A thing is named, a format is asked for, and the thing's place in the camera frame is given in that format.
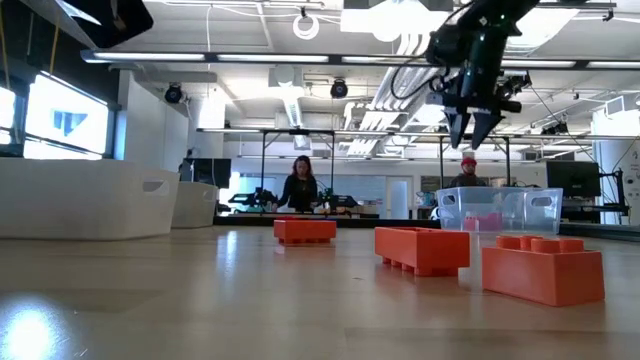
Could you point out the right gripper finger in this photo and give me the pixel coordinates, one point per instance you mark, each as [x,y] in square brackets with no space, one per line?
[458,127]
[484,127]

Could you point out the orange toy brick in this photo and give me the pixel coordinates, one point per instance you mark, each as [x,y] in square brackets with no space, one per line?
[425,250]
[542,275]
[305,231]

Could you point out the black background robot arm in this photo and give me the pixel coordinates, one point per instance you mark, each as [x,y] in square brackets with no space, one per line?
[337,201]
[255,199]

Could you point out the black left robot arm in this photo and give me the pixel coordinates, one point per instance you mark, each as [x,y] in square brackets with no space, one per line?
[115,20]

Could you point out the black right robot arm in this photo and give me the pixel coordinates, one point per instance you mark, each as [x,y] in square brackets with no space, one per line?
[500,10]

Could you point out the black ceiling spotlight cluster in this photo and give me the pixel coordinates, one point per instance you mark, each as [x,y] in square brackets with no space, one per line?
[517,82]

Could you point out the person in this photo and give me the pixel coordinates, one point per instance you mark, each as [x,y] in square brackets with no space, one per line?
[300,192]
[468,175]

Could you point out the black and white ball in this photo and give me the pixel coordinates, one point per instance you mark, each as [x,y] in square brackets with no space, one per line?
[435,214]

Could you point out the black computer monitor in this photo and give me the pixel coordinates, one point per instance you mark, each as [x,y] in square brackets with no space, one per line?
[207,172]
[573,178]

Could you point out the black ceiling track fixture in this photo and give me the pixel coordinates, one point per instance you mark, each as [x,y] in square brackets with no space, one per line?
[572,5]

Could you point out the clear plastic bin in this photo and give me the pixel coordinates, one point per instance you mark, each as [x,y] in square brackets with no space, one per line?
[545,217]

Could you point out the black equipment stand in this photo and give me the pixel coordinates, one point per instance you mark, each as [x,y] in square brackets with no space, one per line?
[619,195]

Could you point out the black overhead light bar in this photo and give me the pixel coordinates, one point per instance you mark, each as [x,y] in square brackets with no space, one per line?
[250,59]

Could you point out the off-white plastic bin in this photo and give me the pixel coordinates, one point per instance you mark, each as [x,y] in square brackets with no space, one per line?
[195,205]

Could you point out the white plastic bin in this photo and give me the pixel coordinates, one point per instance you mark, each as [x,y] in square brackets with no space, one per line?
[75,200]

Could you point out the black workstation frame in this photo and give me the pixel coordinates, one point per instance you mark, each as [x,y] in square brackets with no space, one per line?
[263,165]
[441,160]

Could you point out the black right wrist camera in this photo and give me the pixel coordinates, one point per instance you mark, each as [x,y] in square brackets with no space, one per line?
[445,45]

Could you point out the silver ventilation duct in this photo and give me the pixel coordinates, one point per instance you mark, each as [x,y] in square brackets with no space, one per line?
[545,25]

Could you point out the white ventilation duct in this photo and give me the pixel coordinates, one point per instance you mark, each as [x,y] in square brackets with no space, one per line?
[290,95]

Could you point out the black aluminium table frame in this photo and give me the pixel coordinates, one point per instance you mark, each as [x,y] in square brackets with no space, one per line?
[250,220]

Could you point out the large bright wall display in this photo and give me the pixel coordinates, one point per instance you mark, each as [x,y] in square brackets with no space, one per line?
[6,115]
[65,120]

